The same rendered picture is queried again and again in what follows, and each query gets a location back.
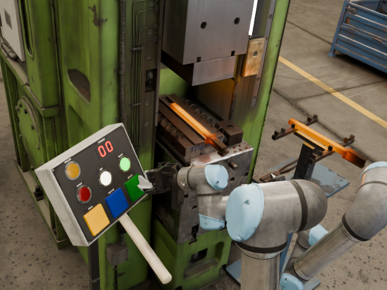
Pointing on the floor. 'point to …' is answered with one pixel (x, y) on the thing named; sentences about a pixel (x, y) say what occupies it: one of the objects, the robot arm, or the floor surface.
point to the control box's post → (93, 262)
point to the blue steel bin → (363, 32)
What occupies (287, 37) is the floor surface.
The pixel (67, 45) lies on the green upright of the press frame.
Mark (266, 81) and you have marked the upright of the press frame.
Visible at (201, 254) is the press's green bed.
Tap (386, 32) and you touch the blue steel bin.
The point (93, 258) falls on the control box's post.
